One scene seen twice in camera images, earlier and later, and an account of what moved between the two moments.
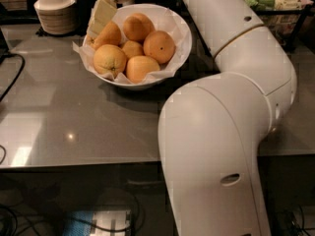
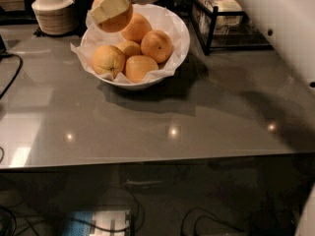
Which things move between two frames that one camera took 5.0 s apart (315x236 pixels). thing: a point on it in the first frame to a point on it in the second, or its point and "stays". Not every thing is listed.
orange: x=138 y=68 stays
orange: x=109 y=58 stays
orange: x=108 y=34 to x=116 y=23
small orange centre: x=132 y=49 stays
